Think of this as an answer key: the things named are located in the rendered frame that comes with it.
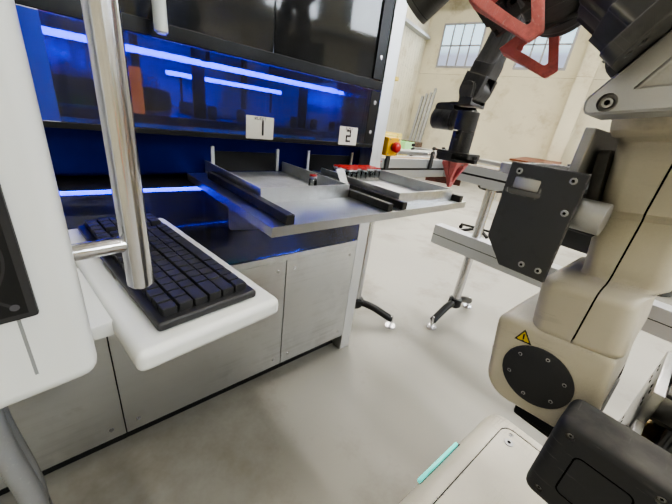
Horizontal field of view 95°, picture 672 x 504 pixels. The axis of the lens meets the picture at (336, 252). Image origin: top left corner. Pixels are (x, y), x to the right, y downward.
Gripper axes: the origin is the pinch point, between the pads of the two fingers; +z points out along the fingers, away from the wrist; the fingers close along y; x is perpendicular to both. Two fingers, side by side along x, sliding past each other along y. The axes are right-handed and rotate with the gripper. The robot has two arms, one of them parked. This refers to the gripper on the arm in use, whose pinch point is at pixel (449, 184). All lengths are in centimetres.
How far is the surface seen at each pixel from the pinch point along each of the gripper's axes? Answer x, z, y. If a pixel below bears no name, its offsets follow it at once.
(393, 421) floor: 2, 94, -5
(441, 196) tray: 0.0, 4.1, 1.5
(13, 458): 101, 51, 14
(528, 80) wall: -783, -156, 308
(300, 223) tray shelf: 53, 6, -1
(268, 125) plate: 39, -9, 38
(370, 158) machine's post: -6.2, -1.0, 39.0
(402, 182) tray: -5.5, 4.3, 20.9
